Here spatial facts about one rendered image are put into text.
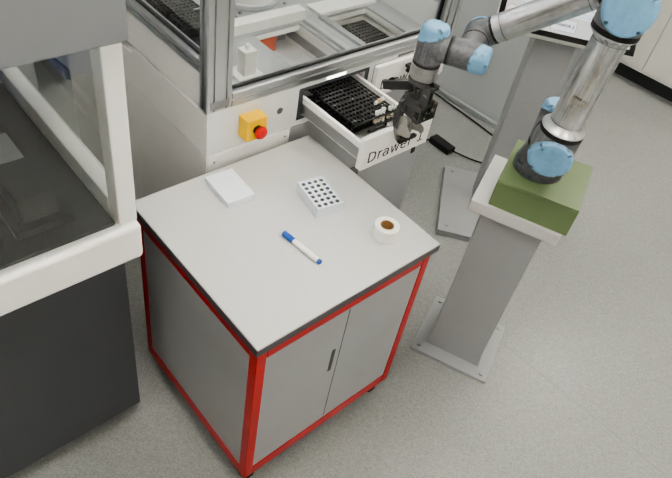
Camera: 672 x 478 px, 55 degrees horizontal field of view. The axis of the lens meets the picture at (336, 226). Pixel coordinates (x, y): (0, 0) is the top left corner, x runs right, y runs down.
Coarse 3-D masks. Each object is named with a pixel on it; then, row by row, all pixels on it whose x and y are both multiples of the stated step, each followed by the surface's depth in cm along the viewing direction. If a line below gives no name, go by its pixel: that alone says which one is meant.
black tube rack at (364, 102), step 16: (352, 80) 206; (320, 96) 197; (336, 96) 198; (352, 96) 200; (368, 96) 201; (336, 112) 192; (352, 112) 193; (368, 112) 194; (352, 128) 191; (368, 128) 194
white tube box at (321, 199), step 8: (320, 176) 185; (304, 184) 182; (312, 184) 182; (320, 184) 183; (328, 184) 183; (304, 192) 179; (312, 192) 180; (320, 192) 180; (328, 192) 181; (304, 200) 180; (312, 200) 177; (320, 200) 179; (328, 200) 178; (336, 200) 179; (312, 208) 177; (320, 208) 175; (328, 208) 177; (336, 208) 178; (320, 216) 177
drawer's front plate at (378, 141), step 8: (392, 128) 185; (424, 128) 196; (368, 136) 180; (376, 136) 181; (384, 136) 183; (392, 136) 186; (416, 136) 196; (424, 136) 199; (360, 144) 180; (368, 144) 180; (376, 144) 183; (384, 144) 186; (392, 144) 189; (400, 144) 192; (416, 144) 199; (360, 152) 182; (368, 152) 183; (376, 152) 186; (392, 152) 192; (400, 152) 195; (360, 160) 183; (376, 160) 189; (360, 168) 185
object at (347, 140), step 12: (372, 84) 208; (384, 96) 204; (312, 108) 194; (312, 120) 196; (324, 120) 192; (324, 132) 194; (336, 132) 189; (348, 132) 186; (372, 132) 198; (348, 144) 187
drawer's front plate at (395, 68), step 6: (396, 60) 214; (402, 60) 215; (408, 60) 217; (378, 66) 210; (384, 66) 210; (390, 66) 213; (396, 66) 215; (402, 66) 217; (378, 72) 210; (384, 72) 212; (390, 72) 215; (396, 72) 217; (402, 72) 219; (378, 78) 212; (384, 78) 215; (378, 84) 214; (384, 90) 219
